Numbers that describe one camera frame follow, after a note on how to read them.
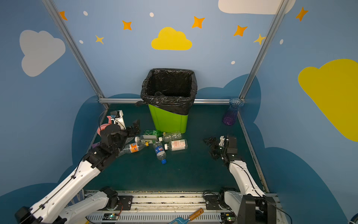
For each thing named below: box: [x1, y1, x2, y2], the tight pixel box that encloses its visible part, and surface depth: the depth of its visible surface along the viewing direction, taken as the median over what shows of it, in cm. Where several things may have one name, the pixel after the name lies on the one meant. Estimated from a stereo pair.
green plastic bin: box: [148, 104, 189, 134], surface depth 95 cm
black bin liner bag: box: [135, 68, 198, 115], surface depth 86 cm
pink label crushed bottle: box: [164, 139, 188, 151], surface depth 95 cm
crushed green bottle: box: [143, 129, 164, 138], surface depth 103 cm
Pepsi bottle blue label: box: [153, 141, 167, 165], surface depth 92 cm
